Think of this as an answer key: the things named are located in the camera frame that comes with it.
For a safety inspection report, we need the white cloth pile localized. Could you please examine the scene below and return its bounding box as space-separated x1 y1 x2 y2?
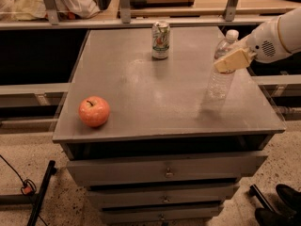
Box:
0 0 100 21

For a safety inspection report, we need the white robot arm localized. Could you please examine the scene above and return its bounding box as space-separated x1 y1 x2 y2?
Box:
214 8 301 73

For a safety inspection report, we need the black metal stand leg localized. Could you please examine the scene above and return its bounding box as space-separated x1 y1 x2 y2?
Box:
27 160 56 226

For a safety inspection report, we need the white green 7up can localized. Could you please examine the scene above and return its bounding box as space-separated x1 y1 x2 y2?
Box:
151 21 170 59

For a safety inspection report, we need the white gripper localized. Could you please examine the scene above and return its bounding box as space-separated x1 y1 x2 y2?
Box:
214 17 290 73

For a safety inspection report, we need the black shoe lower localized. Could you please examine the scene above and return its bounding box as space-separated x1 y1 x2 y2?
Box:
255 208 301 226

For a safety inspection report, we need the red apple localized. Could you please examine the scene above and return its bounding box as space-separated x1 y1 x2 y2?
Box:
78 96 110 127

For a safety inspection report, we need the grey drawer cabinet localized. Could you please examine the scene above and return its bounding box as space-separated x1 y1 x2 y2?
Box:
53 27 284 213

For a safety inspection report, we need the clear plastic water bottle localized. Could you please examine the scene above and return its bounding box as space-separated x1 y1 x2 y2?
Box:
207 29 239 100

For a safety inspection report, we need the top grey drawer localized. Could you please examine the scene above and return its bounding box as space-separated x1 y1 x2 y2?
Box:
67 151 267 186

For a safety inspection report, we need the black cable with orange plug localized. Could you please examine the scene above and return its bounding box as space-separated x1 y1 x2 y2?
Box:
0 153 50 226

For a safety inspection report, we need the grey metal rail bracket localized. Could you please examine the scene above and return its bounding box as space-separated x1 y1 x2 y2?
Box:
119 0 131 24

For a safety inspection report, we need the middle grey drawer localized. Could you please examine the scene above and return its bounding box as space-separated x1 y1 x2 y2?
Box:
87 183 239 209

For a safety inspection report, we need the black shoe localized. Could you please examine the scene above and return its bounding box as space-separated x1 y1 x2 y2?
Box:
255 208 301 226
276 184 301 213

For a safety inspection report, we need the grey drawer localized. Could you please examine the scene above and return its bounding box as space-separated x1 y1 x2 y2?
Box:
101 203 223 224
87 183 239 209
67 151 267 186

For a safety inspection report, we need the bottom grey drawer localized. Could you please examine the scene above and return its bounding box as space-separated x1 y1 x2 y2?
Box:
101 203 223 224

